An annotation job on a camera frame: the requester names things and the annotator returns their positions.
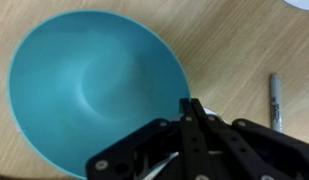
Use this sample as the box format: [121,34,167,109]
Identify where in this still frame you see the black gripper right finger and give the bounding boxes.
[191,98,309,180]

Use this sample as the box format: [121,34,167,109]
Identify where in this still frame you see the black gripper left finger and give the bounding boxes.
[85,98,215,180]

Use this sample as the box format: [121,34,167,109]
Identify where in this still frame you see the teal plastic bowl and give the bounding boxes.
[6,9,192,180]

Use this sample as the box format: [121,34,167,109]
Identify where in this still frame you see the marker with green cap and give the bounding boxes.
[268,73,284,134]

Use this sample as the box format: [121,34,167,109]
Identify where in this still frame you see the large white plate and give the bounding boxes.
[282,0,309,12]

